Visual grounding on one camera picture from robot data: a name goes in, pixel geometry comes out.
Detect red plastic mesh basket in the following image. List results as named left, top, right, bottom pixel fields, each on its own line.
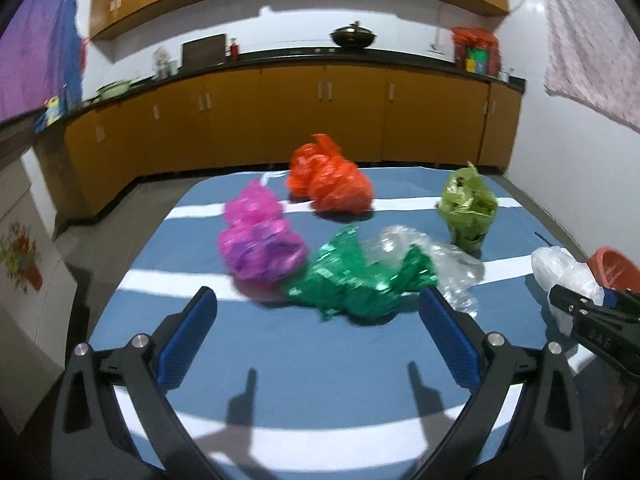
left=586, top=246, right=640, bottom=293

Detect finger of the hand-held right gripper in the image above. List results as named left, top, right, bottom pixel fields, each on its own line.
left=570, top=310, right=640, bottom=378
left=549, top=284, right=640, bottom=318

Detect green wash basin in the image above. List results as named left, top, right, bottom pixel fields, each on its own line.
left=96, top=79, right=133, bottom=100

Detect colourful snack packet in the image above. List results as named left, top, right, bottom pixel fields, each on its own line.
left=34, top=96, right=66, bottom=133

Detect clear plastic bag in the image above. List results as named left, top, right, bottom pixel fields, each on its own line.
left=362, top=225, right=486, bottom=316

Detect yellow-green plastic bag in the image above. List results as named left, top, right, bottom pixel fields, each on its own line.
left=435, top=161, right=499, bottom=253

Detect white power cable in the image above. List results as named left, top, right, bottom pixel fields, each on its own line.
left=430, top=2, right=447, bottom=48

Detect red plastic bag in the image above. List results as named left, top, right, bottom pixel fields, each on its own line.
left=286, top=133, right=375, bottom=212

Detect wooden lower kitchen cabinets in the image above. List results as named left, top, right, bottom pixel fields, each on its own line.
left=62, top=65, right=523, bottom=226

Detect dark wooden cutting board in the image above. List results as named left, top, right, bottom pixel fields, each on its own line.
left=181, top=33, right=227, bottom=68

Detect black kitchen countertop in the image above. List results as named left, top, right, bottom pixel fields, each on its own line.
left=0, top=46, right=527, bottom=126

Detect clear glass jar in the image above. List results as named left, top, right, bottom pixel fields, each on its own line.
left=152, top=47, right=171, bottom=80

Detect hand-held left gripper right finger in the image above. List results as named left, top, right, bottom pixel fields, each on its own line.
left=417, top=287, right=586, bottom=480

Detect white flower print board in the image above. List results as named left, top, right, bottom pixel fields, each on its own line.
left=0, top=152, right=78, bottom=436

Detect green foil bag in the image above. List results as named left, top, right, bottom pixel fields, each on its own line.
left=285, top=225, right=438, bottom=323

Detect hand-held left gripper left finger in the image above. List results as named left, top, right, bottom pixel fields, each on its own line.
left=51, top=286, right=223, bottom=480

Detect white plastic bag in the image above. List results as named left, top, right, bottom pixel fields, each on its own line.
left=531, top=246, right=606, bottom=336

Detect purple hanging cloth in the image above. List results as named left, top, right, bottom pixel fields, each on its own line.
left=0, top=0, right=86, bottom=121

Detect blue white striped blanket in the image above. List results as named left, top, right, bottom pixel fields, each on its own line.
left=87, top=166, right=596, bottom=480

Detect pink floral hanging cloth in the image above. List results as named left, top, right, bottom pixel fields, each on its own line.
left=537, top=0, right=640, bottom=133

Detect red bag covered appliance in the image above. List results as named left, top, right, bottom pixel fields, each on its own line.
left=451, top=27, right=501, bottom=77

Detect black wok with lid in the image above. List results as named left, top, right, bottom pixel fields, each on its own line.
left=330, top=21, right=377, bottom=50

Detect pink plastic bag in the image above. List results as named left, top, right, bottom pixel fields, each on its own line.
left=217, top=180, right=308, bottom=291

